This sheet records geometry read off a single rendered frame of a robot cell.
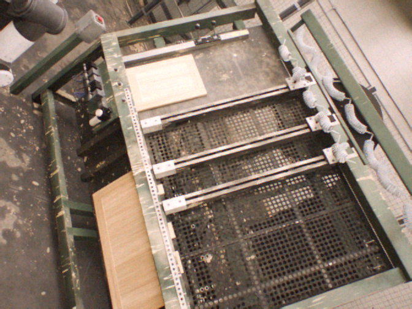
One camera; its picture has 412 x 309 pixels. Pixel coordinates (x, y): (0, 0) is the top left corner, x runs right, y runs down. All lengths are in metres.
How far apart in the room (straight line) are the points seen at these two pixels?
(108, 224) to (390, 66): 5.93
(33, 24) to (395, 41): 6.74
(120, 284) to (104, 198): 0.59
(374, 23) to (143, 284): 6.42
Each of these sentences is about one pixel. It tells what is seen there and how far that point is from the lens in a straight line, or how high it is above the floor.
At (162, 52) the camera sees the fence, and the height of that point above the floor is 1.15.
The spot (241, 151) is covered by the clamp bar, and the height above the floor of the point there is 1.37.
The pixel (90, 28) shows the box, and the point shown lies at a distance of 2.72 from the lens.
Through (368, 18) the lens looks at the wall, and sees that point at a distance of 7.70.
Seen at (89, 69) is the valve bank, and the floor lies 0.73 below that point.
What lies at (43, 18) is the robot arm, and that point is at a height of 1.34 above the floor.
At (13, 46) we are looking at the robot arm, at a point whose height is 1.19.
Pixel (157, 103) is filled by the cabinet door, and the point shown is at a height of 1.02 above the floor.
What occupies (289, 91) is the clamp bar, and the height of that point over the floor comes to 1.77.
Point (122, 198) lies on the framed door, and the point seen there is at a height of 0.50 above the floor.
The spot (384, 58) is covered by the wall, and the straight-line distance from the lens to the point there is 7.42.
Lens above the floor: 1.94
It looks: 20 degrees down
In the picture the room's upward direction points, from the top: 60 degrees clockwise
